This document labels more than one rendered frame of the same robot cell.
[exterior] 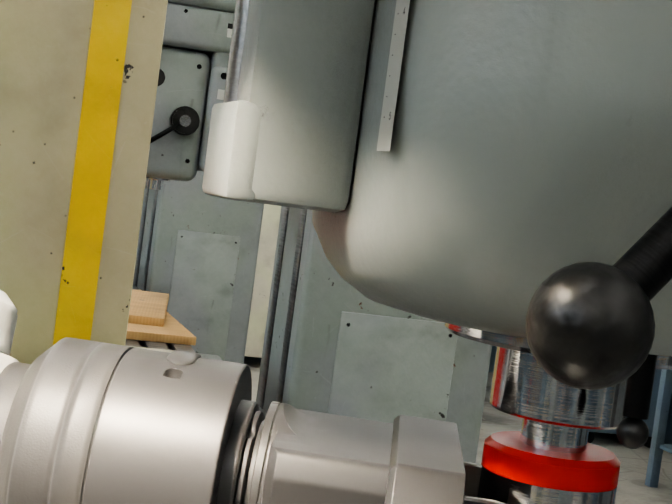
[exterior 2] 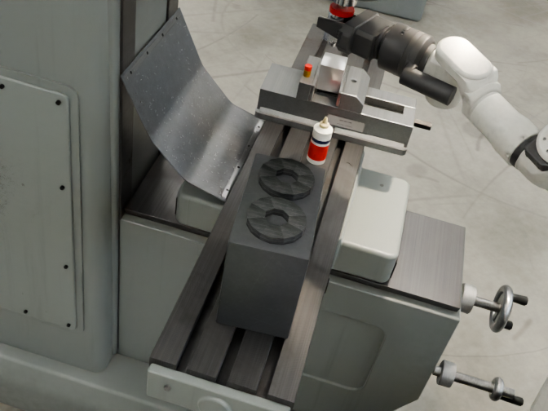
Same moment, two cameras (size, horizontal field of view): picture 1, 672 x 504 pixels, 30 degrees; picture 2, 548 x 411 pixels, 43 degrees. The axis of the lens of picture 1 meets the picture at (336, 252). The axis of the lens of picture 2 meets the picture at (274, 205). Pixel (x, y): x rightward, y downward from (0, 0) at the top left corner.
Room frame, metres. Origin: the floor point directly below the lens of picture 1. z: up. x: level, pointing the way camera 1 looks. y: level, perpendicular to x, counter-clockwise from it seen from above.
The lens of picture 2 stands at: (1.56, 0.36, 1.82)
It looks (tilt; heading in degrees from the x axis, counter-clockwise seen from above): 41 degrees down; 204
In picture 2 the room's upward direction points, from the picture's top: 12 degrees clockwise
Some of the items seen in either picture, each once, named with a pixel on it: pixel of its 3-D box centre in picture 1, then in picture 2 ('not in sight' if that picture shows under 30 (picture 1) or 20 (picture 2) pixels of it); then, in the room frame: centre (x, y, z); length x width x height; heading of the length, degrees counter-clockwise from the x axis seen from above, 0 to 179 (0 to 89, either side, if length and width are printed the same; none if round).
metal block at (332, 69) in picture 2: not in sight; (331, 72); (0.30, -0.12, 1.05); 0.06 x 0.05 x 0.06; 19
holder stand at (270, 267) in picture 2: not in sight; (272, 240); (0.82, 0.04, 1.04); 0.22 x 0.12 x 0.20; 22
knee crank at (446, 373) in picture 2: not in sight; (479, 383); (0.41, 0.46, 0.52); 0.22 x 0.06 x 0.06; 107
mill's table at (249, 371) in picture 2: not in sight; (303, 169); (0.45, -0.07, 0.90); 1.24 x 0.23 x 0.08; 17
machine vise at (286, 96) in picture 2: not in sight; (338, 99); (0.29, -0.09, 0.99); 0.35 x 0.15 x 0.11; 109
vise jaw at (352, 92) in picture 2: not in sight; (353, 88); (0.28, -0.07, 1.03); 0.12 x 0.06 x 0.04; 19
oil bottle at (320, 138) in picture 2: not in sight; (320, 139); (0.46, -0.05, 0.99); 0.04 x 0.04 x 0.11
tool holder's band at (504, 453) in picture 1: (550, 459); (342, 9); (0.43, -0.08, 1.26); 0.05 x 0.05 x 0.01
